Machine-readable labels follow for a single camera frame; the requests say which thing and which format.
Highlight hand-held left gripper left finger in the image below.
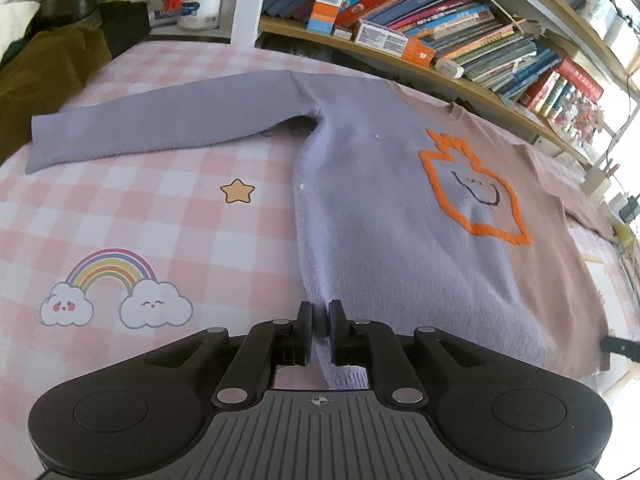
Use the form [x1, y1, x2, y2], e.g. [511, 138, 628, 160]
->
[145, 301, 316, 408]

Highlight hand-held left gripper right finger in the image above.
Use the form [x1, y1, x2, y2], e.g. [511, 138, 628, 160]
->
[326, 300, 496, 408]

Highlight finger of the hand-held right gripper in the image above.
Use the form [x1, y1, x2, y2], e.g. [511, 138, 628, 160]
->
[599, 335, 640, 361]

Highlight purple and brown sweater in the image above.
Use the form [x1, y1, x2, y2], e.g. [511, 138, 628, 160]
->
[25, 70, 618, 393]

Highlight white pen holder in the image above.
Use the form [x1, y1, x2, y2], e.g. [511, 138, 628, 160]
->
[582, 157, 621, 198]

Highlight pink checked printed blanket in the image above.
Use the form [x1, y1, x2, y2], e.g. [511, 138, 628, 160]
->
[0, 40, 640, 480]

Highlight pink toy figures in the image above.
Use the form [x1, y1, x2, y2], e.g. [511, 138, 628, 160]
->
[550, 87, 608, 136]

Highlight small white eraser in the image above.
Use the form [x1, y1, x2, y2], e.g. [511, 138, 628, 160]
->
[434, 57, 467, 80]

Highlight small white and orange box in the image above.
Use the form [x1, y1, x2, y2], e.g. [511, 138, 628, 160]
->
[354, 19, 435, 67]

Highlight white and wooden bookshelf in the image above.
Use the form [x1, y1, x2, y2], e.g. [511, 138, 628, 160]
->
[150, 0, 640, 171]

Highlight row of colourful books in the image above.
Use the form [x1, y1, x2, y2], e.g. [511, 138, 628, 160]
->
[262, 0, 606, 116]

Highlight white tub with green lid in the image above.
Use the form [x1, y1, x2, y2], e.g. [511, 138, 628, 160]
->
[177, 0, 225, 31]

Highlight olive green garment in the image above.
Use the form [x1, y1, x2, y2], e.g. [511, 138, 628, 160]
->
[0, 25, 113, 161]

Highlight white cloth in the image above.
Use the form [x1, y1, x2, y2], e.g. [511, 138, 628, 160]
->
[0, 0, 43, 58]

